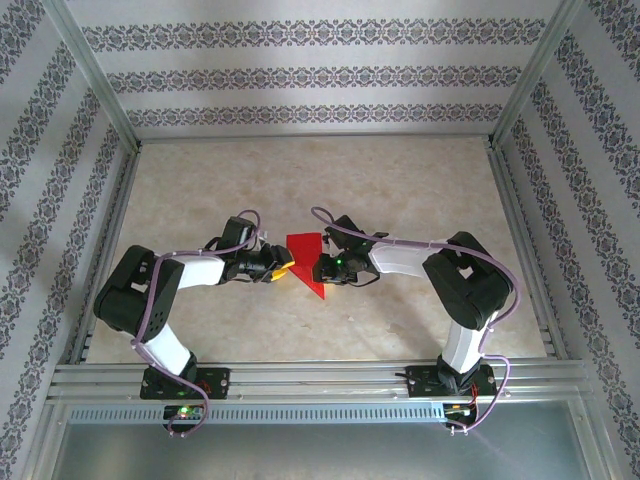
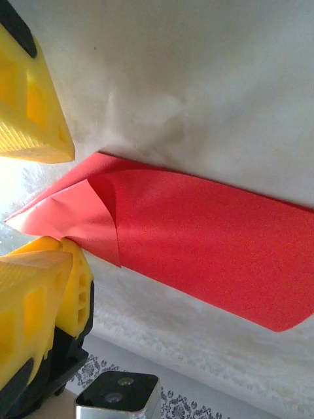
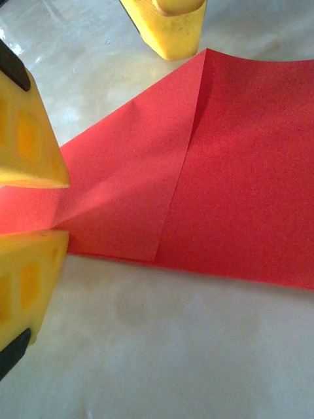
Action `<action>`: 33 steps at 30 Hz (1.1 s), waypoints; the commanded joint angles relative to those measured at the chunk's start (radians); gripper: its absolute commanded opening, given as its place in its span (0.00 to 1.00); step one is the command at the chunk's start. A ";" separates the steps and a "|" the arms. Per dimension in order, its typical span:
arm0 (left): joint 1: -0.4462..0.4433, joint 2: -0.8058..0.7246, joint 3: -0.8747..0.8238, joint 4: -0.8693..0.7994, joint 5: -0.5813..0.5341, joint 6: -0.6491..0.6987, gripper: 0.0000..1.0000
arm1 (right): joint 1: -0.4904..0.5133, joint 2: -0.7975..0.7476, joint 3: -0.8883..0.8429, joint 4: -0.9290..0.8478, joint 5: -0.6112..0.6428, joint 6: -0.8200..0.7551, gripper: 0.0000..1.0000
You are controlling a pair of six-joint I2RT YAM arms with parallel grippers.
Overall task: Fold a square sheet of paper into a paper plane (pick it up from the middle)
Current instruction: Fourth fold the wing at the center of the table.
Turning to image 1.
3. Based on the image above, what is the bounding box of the red paper sheet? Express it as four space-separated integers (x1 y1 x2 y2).
285 232 330 301

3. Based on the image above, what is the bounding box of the small electronics board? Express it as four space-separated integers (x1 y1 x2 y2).
443 401 480 426
162 403 207 427

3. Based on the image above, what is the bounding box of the grey metal panel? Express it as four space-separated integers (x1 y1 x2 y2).
47 422 599 480

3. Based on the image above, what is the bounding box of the wide aluminium mounting rail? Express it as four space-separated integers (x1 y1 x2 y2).
47 360 591 402

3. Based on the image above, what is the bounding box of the aluminium frame rail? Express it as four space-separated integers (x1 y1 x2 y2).
69 142 145 365
135 132 497 147
484 139 569 360

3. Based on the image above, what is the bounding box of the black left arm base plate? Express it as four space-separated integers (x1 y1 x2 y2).
139 367 232 401

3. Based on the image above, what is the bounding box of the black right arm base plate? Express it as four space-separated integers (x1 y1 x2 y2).
407 364 499 400

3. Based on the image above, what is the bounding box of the slotted grey cable duct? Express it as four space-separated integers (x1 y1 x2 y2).
67 402 447 425

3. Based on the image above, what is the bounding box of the aluminium frame post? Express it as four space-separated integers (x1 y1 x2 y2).
490 0 586 144
42 0 140 146

